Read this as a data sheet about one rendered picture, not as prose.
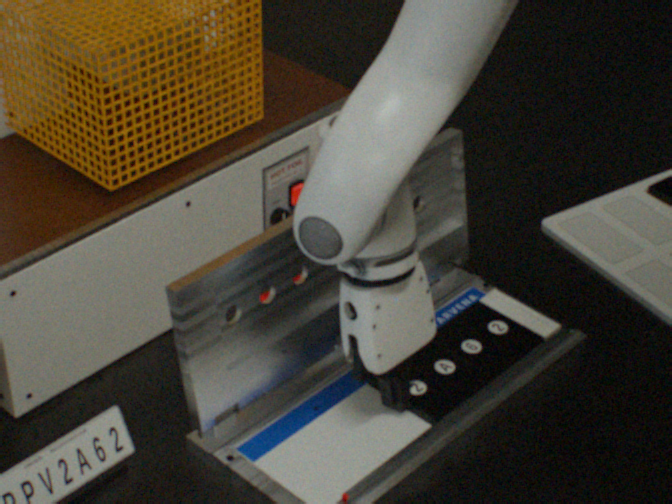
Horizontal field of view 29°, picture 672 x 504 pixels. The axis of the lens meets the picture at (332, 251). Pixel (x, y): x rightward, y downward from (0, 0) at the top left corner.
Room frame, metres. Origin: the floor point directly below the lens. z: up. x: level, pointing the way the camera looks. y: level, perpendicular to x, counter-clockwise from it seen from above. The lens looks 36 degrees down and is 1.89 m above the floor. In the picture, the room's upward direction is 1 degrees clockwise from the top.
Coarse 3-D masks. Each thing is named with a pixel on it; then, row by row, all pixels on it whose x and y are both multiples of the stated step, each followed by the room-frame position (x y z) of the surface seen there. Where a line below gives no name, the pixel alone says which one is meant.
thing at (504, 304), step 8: (488, 296) 1.24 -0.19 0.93; (496, 296) 1.24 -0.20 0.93; (504, 296) 1.24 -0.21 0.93; (488, 304) 1.22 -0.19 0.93; (496, 304) 1.23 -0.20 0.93; (504, 304) 1.23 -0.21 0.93; (512, 304) 1.23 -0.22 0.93; (520, 304) 1.22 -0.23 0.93; (504, 312) 1.21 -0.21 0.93; (512, 312) 1.21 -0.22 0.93; (520, 312) 1.21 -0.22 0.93; (528, 312) 1.21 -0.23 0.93; (536, 312) 1.21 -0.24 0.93; (520, 320) 1.19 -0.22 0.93; (528, 320) 1.20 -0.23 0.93; (536, 320) 1.20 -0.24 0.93; (544, 320) 1.20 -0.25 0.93; (528, 328) 1.18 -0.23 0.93; (536, 328) 1.18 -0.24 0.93; (544, 328) 1.18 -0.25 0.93; (552, 328) 1.18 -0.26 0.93; (560, 328) 1.19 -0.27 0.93; (544, 336) 1.17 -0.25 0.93
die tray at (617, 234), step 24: (624, 192) 1.51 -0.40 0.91; (552, 216) 1.45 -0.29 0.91; (576, 216) 1.45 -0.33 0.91; (600, 216) 1.45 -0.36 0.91; (624, 216) 1.45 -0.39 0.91; (648, 216) 1.45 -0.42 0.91; (576, 240) 1.39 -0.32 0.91; (600, 240) 1.39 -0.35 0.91; (624, 240) 1.39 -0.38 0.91; (648, 240) 1.40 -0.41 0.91; (600, 264) 1.34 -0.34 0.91; (624, 264) 1.34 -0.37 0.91; (648, 264) 1.34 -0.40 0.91; (624, 288) 1.30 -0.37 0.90; (648, 288) 1.29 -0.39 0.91
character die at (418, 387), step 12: (420, 372) 1.10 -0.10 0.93; (372, 384) 1.08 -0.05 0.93; (420, 384) 1.08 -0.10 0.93; (432, 384) 1.08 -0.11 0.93; (420, 396) 1.06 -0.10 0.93; (432, 396) 1.06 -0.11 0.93; (444, 396) 1.06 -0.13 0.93; (456, 396) 1.06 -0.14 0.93; (408, 408) 1.05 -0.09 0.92; (420, 408) 1.04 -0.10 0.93; (432, 408) 1.04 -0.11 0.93; (444, 408) 1.04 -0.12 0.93; (432, 420) 1.02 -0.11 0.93
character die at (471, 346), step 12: (444, 324) 1.18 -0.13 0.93; (456, 324) 1.19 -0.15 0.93; (444, 336) 1.17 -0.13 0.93; (456, 336) 1.16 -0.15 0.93; (468, 336) 1.16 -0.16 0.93; (480, 336) 1.16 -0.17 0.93; (456, 348) 1.15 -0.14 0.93; (468, 348) 1.14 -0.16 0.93; (480, 348) 1.14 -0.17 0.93; (492, 348) 1.15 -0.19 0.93; (504, 348) 1.14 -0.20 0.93; (468, 360) 1.13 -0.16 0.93; (480, 360) 1.13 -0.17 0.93; (492, 360) 1.12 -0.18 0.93; (504, 360) 1.12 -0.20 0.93; (516, 360) 1.13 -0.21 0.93; (492, 372) 1.10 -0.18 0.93
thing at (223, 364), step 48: (432, 144) 1.29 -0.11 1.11; (432, 192) 1.29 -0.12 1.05; (288, 240) 1.13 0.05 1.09; (432, 240) 1.27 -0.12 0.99; (192, 288) 1.02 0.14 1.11; (240, 288) 1.07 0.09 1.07; (288, 288) 1.11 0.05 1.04; (336, 288) 1.16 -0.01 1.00; (192, 336) 1.00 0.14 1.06; (240, 336) 1.06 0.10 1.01; (288, 336) 1.09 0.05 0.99; (336, 336) 1.13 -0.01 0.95; (192, 384) 0.99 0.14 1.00; (240, 384) 1.03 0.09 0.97; (288, 384) 1.08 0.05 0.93
